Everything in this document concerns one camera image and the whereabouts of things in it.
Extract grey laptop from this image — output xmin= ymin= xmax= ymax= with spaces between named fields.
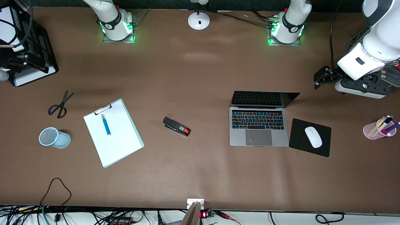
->
xmin=229 ymin=91 xmax=301 ymax=147

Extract blue marker white cap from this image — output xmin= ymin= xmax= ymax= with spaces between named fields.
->
xmin=101 ymin=114 xmax=112 ymax=137

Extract white marker black cap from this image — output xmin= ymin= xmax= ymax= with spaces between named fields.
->
xmin=380 ymin=115 xmax=394 ymax=132

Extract black file tray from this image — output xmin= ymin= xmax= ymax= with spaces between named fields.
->
xmin=8 ymin=19 xmax=59 ymax=87

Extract grey mesh desk organizer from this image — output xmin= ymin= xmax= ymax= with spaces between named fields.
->
xmin=380 ymin=58 xmax=400 ymax=88

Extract yellow highlighter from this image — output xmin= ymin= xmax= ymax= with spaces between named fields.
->
xmin=368 ymin=116 xmax=387 ymax=137

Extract pink mesh pen cup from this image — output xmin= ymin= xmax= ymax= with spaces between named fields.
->
xmin=363 ymin=117 xmax=397 ymax=140

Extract black scissors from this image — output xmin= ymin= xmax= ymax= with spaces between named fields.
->
xmin=48 ymin=90 xmax=75 ymax=119

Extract purple pen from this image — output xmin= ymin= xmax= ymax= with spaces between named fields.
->
xmin=386 ymin=122 xmax=400 ymax=137

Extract white computer mouse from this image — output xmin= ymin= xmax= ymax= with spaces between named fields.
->
xmin=305 ymin=126 xmax=323 ymax=148

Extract black mouse pad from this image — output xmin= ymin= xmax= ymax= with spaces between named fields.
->
xmin=289 ymin=118 xmax=332 ymax=158

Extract light blue mesh pen cup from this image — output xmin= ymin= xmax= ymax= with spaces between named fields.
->
xmin=39 ymin=127 xmax=71 ymax=149

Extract black metal clipboard clip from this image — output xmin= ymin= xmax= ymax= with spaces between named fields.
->
xmin=94 ymin=104 xmax=112 ymax=115

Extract white paper sheet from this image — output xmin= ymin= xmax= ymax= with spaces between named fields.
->
xmin=83 ymin=101 xmax=142 ymax=167

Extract white round lamp base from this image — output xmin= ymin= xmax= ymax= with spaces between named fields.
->
xmin=187 ymin=0 xmax=211 ymax=31

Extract mint green clipboard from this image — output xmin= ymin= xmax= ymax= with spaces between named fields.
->
xmin=83 ymin=98 xmax=145 ymax=168

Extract black stapler red end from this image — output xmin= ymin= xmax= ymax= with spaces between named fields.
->
xmin=163 ymin=117 xmax=191 ymax=137

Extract dark hub orange ports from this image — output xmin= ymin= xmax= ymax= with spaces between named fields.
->
xmin=106 ymin=218 xmax=135 ymax=225

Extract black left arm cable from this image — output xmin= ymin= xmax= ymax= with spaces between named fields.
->
xmin=330 ymin=0 xmax=344 ymax=68

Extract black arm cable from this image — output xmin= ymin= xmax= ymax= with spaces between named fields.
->
xmin=330 ymin=0 xmax=344 ymax=68
xmin=12 ymin=0 xmax=33 ymax=50

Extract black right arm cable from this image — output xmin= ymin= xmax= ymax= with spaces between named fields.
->
xmin=12 ymin=0 xmax=33 ymax=50

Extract black base cable bundle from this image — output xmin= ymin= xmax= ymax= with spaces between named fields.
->
xmin=216 ymin=10 xmax=280 ymax=27

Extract thin black looped cable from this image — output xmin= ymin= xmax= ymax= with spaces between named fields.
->
xmin=40 ymin=177 xmax=72 ymax=207

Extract coiled black cable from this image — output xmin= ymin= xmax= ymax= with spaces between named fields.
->
xmin=315 ymin=212 xmax=345 ymax=225

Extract tangled black cables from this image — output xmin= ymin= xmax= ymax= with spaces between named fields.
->
xmin=0 ymin=205 xmax=188 ymax=225

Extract red wire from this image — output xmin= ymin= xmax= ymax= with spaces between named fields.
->
xmin=216 ymin=211 xmax=242 ymax=225

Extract white mount bracket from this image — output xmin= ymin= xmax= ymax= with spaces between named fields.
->
xmin=187 ymin=199 xmax=205 ymax=209

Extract aluminium profile post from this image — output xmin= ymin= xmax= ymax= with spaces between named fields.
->
xmin=181 ymin=201 xmax=202 ymax=225

